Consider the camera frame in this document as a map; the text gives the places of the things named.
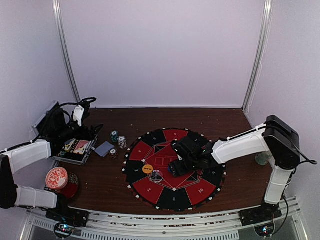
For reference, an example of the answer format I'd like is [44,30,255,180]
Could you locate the green white chip stack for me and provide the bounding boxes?
[110,130,119,143]

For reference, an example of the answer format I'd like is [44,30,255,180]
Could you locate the white grey chip stack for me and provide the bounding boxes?
[118,136,127,149]

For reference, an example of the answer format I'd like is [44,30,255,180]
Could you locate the orange big blind button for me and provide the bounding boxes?
[142,164,154,175]

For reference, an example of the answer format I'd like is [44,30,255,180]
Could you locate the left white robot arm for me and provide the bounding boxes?
[0,97,103,222]

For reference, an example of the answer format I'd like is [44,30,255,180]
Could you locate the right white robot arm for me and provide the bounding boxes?
[168,115,317,221]

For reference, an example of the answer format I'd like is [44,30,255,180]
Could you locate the aluminium poker case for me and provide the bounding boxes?
[32,100,103,166]

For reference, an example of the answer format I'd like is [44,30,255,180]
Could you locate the black gold card box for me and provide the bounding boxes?
[60,138,77,154]

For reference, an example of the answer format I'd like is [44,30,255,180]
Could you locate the red gold card box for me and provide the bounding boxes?
[73,140,90,155]

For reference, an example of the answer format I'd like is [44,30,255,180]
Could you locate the blue playing card deck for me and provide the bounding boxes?
[94,141,115,158]

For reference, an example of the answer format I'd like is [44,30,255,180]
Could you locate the red black chip stack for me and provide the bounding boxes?
[109,149,118,159]

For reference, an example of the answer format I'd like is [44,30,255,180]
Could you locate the round red black poker mat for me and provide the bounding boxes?
[122,128,227,212]

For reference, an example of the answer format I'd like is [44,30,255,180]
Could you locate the red floral round tin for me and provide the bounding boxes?
[45,167,69,190]

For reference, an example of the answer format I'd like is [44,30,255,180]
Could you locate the dark red round lid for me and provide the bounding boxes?
[59,172,80,200]

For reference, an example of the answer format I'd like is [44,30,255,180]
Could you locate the patterned paper cup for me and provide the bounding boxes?
[255,152,271,166]

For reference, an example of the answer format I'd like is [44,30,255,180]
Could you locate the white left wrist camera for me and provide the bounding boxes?
[72,105,85,127]

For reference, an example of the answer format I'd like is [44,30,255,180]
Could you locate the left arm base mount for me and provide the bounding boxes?
[45,193,90,227]

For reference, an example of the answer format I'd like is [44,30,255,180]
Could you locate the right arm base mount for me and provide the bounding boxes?
[239,207,282,227]

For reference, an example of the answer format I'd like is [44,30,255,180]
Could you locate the left aluminium frame post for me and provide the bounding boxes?
[52,0,81,102]

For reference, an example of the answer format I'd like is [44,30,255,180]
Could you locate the aluminium frame post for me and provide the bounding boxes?
[52,0,81,102]
[242,0,274,113]

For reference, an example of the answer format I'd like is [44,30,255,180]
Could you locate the front aluminium rail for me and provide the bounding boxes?
[18,196,310,240]

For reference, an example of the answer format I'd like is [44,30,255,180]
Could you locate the right aluminium frame post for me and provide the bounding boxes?
[242,0,274,113]

